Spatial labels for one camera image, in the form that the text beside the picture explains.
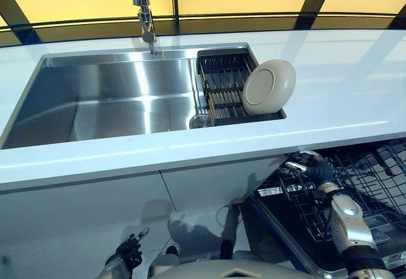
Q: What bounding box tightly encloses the narrow white cabinet door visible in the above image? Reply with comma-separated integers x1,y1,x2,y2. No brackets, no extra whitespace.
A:
159,154,288,207

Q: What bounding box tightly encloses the beige round plate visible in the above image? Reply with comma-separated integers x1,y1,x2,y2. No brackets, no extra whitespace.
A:
242,58,298,117

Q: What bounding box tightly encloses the grey detergent dispenser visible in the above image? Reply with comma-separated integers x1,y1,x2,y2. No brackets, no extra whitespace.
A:
361,214,401,242

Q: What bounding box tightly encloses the dark wire dishwasher rack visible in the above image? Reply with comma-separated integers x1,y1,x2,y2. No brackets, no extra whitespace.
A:
253,139,406,242

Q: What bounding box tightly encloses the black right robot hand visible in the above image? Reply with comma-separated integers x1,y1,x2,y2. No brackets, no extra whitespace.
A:
284,151,337,187

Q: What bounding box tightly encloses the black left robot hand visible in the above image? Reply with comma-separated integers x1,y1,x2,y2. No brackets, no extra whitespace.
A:
115,226,150,269

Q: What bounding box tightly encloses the stainless steel sink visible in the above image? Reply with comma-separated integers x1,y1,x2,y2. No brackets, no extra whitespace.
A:
0,41,288,150

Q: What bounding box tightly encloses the round steel sink drain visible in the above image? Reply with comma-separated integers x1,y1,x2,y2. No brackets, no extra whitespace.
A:
188,114,211,130

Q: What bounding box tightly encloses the dark window frame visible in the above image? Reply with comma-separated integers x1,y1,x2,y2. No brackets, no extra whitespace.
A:
0,0,406,49

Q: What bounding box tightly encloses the grey robot torso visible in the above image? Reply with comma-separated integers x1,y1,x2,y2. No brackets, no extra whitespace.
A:
148,258,315,279

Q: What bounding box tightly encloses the wide white cabinet door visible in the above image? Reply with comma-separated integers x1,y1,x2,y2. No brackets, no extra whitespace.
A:
0,170,178,226

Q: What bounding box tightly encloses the black sink drying rack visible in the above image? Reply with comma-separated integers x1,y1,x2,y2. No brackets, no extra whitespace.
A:
195,49,287,128

